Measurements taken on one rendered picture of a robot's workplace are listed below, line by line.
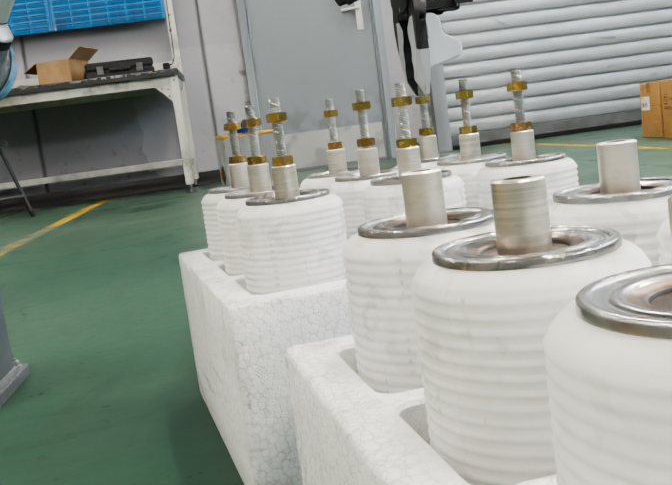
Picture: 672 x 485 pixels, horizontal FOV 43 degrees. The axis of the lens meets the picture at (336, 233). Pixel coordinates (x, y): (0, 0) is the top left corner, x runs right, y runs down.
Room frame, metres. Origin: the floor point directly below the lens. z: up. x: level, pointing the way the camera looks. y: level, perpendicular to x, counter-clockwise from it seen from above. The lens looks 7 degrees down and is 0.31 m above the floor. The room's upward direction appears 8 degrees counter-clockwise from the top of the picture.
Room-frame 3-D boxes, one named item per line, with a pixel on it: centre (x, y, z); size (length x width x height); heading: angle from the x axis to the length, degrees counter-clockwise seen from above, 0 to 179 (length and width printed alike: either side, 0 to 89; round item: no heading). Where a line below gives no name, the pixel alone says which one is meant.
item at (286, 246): (0.75, 0.04, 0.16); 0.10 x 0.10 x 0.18
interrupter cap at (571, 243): (0.34, -0.08, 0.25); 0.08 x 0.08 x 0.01
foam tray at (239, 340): (0.90, -0.04, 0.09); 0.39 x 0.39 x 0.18; 15
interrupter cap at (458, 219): (0.46, -0.05, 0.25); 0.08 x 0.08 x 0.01
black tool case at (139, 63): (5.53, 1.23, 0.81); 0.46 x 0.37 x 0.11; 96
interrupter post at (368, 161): (0.90, -0.04, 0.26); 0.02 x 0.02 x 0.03
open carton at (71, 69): (5.58, 1.60, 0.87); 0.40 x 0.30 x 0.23; 82
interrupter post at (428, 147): (1.04, -0.13, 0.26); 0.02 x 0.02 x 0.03
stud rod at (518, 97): (0.81, -0.19, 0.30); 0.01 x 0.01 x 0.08
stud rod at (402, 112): (0.78, -0.08, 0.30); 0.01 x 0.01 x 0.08
